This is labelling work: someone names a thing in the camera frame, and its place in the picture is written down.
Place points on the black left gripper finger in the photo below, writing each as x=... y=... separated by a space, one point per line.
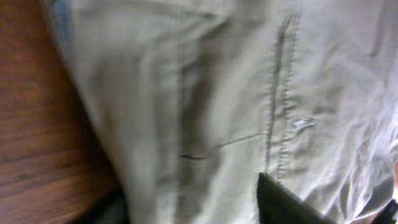
x=278 y=205

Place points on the khaki shorts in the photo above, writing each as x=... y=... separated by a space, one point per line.
x=192 y=99

